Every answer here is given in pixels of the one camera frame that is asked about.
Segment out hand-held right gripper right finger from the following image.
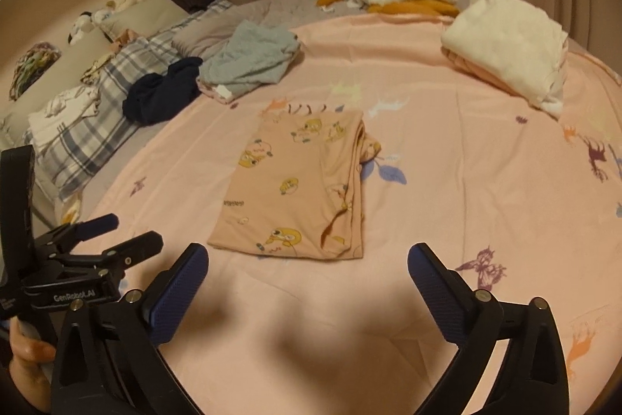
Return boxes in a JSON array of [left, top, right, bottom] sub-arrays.
[[407, 243, 570, 415]]

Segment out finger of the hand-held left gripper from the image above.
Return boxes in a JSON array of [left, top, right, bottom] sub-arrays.
[[97, 230, 165, 272], [49, 213, 121, 250]]

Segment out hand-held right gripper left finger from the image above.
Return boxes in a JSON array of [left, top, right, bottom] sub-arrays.
[[51, 242, 211, 415]]

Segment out pink cartoon print shirt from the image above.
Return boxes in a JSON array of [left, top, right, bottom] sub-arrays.
[[207, 111, 382, 260]]

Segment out person's left hand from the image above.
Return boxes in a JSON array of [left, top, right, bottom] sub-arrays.
[[7, 315, 58, 413]]

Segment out plaid pillow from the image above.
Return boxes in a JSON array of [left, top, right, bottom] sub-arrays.
[[22, 0, 234, 204]]

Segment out pink animal print bedsheet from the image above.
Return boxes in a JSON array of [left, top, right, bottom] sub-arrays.
[[63, 14, 622, 415]]

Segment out white printed cloth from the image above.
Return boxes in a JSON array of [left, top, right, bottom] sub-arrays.
[[28, 85, 100, 148]]

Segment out navy garment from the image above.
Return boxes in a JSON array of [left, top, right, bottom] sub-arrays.
[[121, 56, 204, 126]]

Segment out beige headboard cushion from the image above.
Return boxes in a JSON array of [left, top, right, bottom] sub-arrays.
[[97, 0, 188, 39], [0, 28, 115, 138]]

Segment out cream patterned cloth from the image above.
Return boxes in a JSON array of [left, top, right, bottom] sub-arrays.
[[80, 53, 117, 86]]

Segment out multicolour knitted cushion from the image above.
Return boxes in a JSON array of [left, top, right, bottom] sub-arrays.
[[9, 42, 63, 100]]

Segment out pink white-cuffed garment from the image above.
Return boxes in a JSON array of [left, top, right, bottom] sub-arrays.
[[197, 77, 239, 105]]

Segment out small pink cloth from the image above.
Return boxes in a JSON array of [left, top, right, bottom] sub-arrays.
[[109, 28, 147, 46]]

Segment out black white dog plush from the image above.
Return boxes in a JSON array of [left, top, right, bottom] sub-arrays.
[[67, 11, 105, 45]]

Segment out grey pillow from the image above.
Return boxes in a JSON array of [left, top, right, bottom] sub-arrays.
[[171, 9, 253, 56]]

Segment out grey garment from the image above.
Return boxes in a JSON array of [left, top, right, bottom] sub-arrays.
[[198, 20, 303, 100]]

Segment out beige plush toy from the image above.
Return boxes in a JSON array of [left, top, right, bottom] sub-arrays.
[[100, 0, 144, 14]]

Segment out white fleece folded blanket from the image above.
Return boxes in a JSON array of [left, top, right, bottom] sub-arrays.
[[440, 0, 569, 119]]

